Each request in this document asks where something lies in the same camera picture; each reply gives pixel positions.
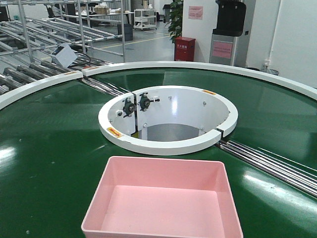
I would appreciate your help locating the pink plastic bin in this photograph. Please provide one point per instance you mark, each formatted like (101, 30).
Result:
(140, 197)

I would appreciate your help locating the red fire extinguisher cabinet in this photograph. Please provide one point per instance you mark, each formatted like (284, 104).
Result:
(184, 49)

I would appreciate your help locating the green potted plant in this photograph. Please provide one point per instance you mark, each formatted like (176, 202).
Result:
(176, 19)

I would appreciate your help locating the white utility cart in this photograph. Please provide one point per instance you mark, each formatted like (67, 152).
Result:
(145, 19)

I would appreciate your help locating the black and grey kiosk machine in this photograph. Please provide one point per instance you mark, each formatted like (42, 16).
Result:
(229, 27)

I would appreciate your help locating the white control box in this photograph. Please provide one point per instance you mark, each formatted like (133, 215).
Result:
(63, 55)

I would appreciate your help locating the metal roller conveyor rack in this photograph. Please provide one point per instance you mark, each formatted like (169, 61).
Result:
(51, 33)

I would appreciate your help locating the steel conveyor rollers right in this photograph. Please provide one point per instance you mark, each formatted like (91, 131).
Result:
(293, 173)

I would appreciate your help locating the black bearing mount right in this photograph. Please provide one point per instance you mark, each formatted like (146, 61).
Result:
(144, 102)

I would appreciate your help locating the black bearing mount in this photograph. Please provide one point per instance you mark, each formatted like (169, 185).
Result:
(144, 102)
(129, 107)

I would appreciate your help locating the black bearing mount left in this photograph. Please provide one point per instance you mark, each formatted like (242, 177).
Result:
(129, 107)

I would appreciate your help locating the pink wall notice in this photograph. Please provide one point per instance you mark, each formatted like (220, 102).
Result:
(195, 12)

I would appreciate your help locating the white outer conveyor guard rail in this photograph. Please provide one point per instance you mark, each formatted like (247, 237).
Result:
(245, 88)

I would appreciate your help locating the white outer guard rail left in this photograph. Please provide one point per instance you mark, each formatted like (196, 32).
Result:
(25, 90)

